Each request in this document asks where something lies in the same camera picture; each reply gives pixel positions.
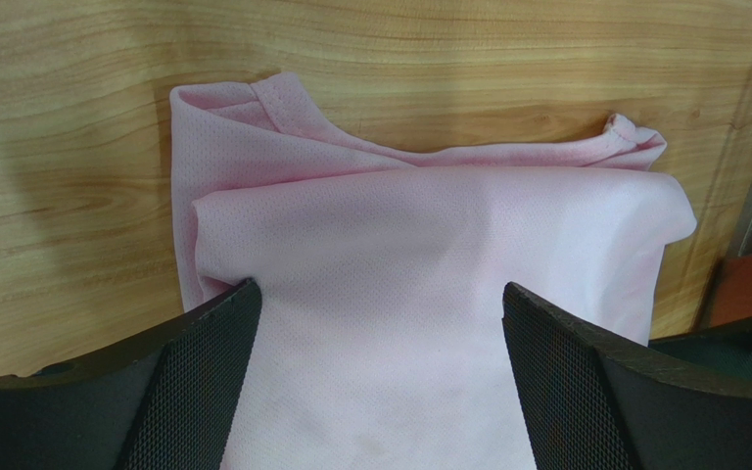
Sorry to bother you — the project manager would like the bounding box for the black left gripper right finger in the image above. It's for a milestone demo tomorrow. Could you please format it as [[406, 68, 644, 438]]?
[[502, 283, 752, 469]]

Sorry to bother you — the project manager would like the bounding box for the pink t-shirt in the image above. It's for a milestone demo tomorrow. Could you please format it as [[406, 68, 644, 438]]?
[[169, 73, 696, 469]]

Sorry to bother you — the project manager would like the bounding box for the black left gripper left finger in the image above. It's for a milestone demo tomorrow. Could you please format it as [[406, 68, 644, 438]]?
[[0, 279, 262, 469]]

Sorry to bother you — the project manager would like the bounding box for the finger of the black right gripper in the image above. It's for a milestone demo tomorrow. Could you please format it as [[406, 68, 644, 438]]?
[[649, 316, 752, 380]]

